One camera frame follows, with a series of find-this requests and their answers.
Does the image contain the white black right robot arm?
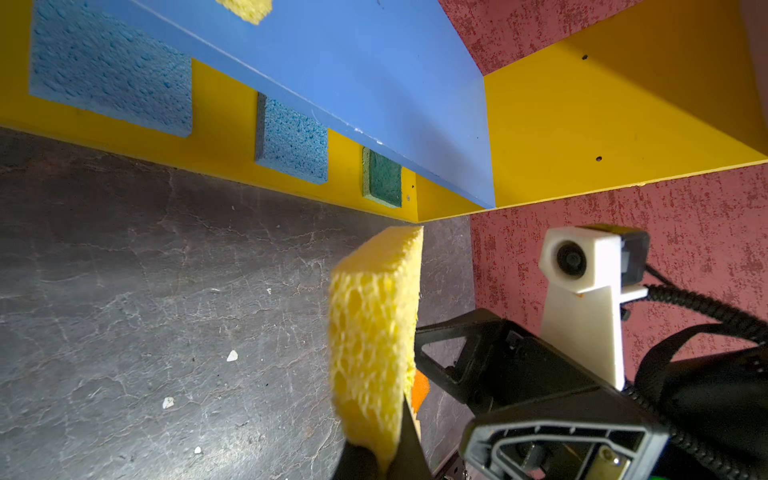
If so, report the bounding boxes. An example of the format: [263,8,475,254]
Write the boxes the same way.
[415,309,767,479]

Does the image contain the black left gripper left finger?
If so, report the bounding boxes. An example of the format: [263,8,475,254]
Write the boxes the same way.
[331,441,380,480]

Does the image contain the dark green scrub sponge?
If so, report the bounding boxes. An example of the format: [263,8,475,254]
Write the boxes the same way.
[362,147,402,208]

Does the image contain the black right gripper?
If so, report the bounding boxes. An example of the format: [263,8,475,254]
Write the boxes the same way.
[415,308,669,479]

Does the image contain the yellow shelf pink blue boards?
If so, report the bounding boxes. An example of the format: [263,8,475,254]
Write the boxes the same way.
[1,1,767,222]

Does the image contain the black corrugated cable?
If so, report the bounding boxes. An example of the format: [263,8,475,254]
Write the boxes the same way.
[620,263,768,480]

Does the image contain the yellow sponge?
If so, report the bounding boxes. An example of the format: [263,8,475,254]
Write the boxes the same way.
[217,0,273,25]
[328,226,424,471]

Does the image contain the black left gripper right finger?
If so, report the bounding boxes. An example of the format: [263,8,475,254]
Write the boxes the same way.
[386,399,433,480]

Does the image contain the orange sponge right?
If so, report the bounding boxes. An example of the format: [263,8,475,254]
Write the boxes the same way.
[410,371,430,414]

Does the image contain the blue sponge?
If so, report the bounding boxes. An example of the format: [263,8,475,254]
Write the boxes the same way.
[254,93,329,185]
[28,1,193,138]

